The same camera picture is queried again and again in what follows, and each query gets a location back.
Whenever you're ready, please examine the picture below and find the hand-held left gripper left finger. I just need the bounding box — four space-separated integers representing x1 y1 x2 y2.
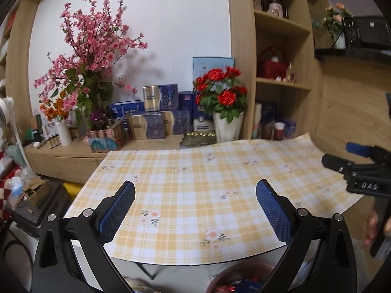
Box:
32 181 136 293

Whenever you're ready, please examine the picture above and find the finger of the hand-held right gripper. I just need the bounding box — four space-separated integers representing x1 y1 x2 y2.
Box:
346 142 391 164
322 154 367 174

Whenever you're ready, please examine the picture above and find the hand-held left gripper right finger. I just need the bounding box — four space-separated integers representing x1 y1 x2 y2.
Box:
256 179 358 293

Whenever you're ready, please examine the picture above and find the blue tissue packet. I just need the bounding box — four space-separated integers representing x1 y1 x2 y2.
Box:
237 279 265 293

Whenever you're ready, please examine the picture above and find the dark red trash bin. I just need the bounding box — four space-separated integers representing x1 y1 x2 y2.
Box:
208 262 275 293

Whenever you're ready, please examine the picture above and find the person's right hand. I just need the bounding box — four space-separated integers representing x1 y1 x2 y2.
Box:
364 207 382 247

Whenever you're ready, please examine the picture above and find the purple printed box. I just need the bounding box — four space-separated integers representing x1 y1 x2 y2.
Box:
284 119 297 139

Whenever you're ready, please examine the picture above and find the black table leg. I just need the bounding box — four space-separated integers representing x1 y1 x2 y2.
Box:
139 262 156 280

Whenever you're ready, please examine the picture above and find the brown teal scalloped planter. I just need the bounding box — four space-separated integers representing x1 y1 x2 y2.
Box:
86 118 126 153

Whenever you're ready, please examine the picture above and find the black plastic stool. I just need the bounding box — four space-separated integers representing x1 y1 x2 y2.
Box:
6 183 72 235

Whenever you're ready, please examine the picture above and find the checkered floral tablecloth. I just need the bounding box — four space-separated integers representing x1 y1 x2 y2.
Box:
63 133 365 266

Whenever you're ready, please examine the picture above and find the brown cardboard box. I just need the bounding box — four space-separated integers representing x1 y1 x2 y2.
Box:
21 178 52 208

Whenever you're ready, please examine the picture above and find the stack of pastel cups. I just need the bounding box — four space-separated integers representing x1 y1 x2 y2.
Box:
252 103 263 139

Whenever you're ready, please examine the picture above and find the white slim vase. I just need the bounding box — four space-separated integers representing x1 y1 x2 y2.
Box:
56 120 73 147

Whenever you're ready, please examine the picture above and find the row of small brown bottles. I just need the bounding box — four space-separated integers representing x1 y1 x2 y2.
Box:
37 133 62 150

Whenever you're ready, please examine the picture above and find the white square flower pot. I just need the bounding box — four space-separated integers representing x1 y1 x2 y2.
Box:
212 111 245 143

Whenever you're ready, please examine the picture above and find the blue flat carton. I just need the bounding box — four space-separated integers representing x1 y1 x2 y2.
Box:
111 100 145 119

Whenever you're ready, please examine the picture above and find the blue white carton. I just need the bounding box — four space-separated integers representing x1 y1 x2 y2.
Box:
192 110 216 135

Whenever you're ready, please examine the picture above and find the red basket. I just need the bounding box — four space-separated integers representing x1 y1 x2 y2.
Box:
258 47 289 78

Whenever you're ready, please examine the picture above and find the black appliance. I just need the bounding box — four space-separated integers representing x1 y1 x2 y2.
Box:
315 17 391 60

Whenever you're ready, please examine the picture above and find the red white cloth pile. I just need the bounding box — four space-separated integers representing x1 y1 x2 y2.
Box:
0 146 40 208

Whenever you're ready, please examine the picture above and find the orange flower bunch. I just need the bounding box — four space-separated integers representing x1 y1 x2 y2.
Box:
39 96 72 123

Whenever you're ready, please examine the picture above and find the dark blue small box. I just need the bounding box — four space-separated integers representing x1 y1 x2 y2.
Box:
178 91 194 111

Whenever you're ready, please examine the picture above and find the red rose bouquet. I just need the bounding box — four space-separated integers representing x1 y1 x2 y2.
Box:
192 66 248 124

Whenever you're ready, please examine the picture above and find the pale pink rose bouquet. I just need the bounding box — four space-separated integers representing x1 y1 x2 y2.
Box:
322 3 352 39

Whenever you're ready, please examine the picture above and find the white small fan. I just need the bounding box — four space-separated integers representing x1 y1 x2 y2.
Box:
0 96 23 147

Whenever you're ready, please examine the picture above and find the wooden shelf unit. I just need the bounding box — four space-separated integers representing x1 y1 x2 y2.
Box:
0 0 391 187

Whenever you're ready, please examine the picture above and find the pale blue tall box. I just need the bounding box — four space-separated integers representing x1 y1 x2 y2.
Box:
192 56 235 78

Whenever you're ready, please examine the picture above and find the pink blossom bouquet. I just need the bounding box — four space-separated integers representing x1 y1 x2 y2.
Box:
33 0 149 129

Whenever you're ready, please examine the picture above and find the black cable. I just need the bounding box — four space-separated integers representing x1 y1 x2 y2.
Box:
0 238 35 281

